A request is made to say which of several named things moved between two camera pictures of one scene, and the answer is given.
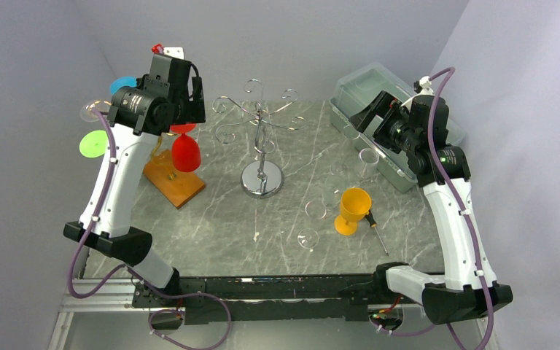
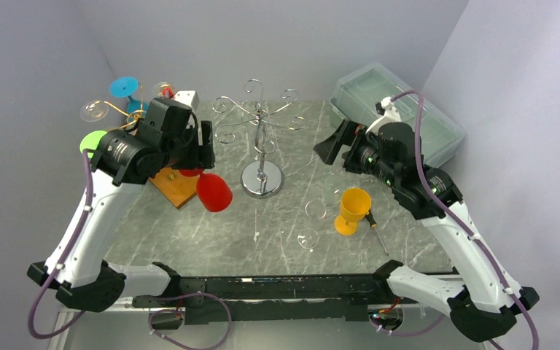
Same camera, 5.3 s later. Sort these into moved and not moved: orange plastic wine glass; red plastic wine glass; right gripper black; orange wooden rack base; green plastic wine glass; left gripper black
Moved: red plastic wine glass; right gripper black; left gripper black
Not moved: orange plastic wine glass; orange wooden rack base; green plastic wine glass
